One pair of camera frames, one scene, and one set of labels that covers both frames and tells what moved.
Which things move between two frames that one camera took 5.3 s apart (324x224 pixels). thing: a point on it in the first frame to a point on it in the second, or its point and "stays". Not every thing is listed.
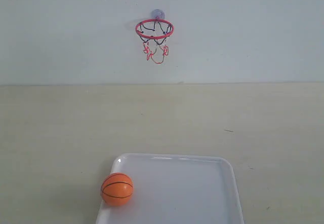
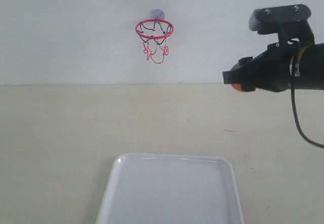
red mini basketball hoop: x=153 y=33 stays
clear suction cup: x=158 y=13 stays
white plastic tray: x=176 y=188 stays
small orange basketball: x=117 y=189 to x=237 y=86
